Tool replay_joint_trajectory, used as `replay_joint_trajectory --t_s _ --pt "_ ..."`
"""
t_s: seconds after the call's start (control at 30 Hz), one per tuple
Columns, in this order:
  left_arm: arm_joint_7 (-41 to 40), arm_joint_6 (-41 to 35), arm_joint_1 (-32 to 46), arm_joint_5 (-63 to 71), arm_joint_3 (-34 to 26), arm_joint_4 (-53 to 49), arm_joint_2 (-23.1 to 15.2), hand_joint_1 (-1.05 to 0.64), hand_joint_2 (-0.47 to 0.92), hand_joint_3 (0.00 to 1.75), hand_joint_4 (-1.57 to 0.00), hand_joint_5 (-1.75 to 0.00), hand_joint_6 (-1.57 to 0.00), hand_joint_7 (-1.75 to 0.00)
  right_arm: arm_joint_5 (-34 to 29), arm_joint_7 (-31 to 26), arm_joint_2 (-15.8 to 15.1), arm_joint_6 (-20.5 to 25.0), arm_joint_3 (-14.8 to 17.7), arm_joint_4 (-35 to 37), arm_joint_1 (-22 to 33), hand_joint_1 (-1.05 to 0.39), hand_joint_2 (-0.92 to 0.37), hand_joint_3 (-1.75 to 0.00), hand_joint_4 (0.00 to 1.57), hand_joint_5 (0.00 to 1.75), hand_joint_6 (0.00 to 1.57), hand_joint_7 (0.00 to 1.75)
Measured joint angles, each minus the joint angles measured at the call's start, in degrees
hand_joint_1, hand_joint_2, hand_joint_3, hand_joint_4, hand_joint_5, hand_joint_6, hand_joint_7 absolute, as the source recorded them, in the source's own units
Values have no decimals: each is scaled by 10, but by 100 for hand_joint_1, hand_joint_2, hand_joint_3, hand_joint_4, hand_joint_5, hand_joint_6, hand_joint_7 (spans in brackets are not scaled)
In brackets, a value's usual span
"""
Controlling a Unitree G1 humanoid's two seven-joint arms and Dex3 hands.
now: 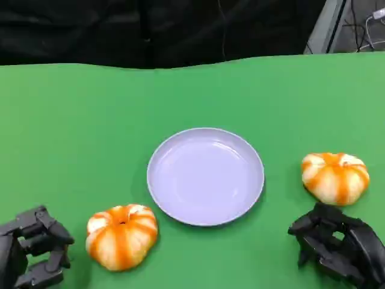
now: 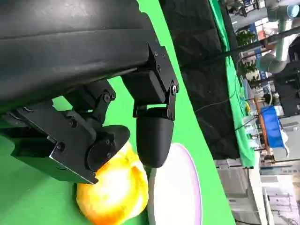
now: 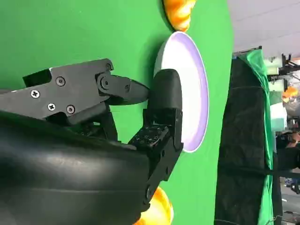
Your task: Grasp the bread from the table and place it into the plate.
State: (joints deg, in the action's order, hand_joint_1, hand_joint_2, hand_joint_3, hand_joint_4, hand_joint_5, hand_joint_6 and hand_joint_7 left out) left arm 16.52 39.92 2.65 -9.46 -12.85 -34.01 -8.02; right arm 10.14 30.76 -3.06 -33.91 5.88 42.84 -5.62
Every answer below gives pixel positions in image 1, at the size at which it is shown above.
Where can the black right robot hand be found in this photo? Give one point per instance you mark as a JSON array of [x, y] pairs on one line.
[[361, 259]]

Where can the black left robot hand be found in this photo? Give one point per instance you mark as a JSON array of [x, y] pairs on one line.
[[12, 250]]

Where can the orange white toy bread roll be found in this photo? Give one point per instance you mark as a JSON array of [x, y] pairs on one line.
[[335, 180], [120, 241]]

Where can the green table cloth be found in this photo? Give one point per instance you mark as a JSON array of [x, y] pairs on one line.
[[90, 120]]

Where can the lilac plate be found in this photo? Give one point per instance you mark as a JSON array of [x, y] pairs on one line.
[[204, 177]]

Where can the black backdrop curtain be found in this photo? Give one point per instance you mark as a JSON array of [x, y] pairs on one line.
[[120, 30]]

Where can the white plug adapter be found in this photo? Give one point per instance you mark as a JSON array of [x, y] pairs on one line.
[[379, 14]]

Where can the grey metal frame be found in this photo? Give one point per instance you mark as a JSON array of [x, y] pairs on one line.
[[322, 30]]

